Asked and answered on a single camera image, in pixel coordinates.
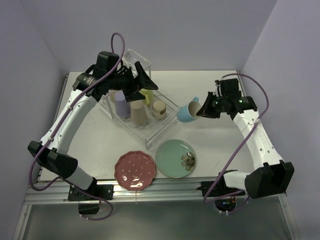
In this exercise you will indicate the small metal cup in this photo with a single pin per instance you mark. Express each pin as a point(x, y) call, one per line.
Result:
point(159, 109)

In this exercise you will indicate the pale yellow mug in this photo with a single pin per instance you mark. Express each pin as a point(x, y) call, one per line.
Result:
point(149, 97)

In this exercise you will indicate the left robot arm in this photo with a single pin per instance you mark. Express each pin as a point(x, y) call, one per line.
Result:
point(108, 73)

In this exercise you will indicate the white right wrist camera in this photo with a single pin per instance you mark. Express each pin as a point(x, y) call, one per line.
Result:
point(217, 87)

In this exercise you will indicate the mint green floral plate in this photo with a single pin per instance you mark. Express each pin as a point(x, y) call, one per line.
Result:
point(175, 158)

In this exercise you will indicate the beige cup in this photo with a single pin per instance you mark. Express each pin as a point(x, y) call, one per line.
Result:
point(138, 112)

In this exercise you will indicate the white wire dish rack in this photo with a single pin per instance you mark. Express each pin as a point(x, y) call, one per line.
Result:
point(148, 119)

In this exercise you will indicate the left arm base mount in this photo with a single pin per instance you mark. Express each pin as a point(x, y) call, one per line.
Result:
point(88, 204)

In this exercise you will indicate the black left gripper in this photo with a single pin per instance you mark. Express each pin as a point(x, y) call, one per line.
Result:
point(133, 86)

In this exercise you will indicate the lavender cup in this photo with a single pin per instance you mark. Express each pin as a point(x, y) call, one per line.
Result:
point(122, 107)

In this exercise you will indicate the light blue mug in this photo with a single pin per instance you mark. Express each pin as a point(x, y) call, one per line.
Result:
point(188, 113)

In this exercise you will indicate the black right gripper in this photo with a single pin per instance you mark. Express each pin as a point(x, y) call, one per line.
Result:
point(205, 110)

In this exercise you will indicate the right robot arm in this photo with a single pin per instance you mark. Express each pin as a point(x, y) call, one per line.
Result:
point(271, 174)

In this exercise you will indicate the pink polka dot plate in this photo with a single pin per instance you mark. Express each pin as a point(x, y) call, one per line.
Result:
point(135, 170)

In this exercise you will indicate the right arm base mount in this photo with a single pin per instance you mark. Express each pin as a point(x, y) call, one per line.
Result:
point(227, 204)

